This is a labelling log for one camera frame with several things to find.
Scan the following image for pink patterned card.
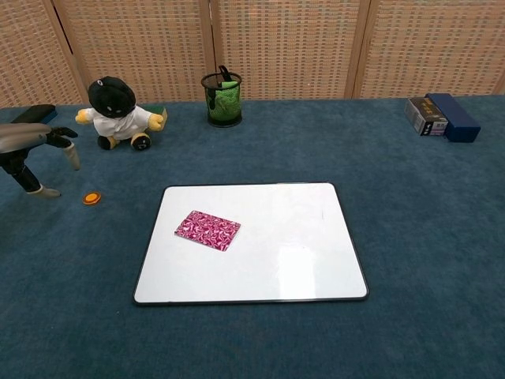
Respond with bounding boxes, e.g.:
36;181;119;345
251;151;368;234
173;209;242;253

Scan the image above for woven folding screen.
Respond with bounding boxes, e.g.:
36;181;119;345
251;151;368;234
0;0;505;110

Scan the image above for dark object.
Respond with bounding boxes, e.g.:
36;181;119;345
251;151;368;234
10;103;58;123

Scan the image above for black printed box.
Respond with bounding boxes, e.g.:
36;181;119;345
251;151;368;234
404;96;450;137

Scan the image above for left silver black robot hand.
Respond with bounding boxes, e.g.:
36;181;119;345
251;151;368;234
0;122;81;198

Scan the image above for blue table mat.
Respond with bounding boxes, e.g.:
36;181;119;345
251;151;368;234
0;94;505;379

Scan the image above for dark blue box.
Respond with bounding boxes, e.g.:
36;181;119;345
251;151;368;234
425;92;482;144

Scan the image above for black penguin plush toy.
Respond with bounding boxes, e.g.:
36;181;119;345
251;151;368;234
75;76;165;152

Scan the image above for green cloth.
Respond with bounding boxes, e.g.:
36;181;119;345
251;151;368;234
208;81;240;122

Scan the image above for white whiteboard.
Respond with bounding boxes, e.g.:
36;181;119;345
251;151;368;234
132;182;370;307

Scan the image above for black mesh pen holder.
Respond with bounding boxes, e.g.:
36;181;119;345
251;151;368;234
200;70;244;129

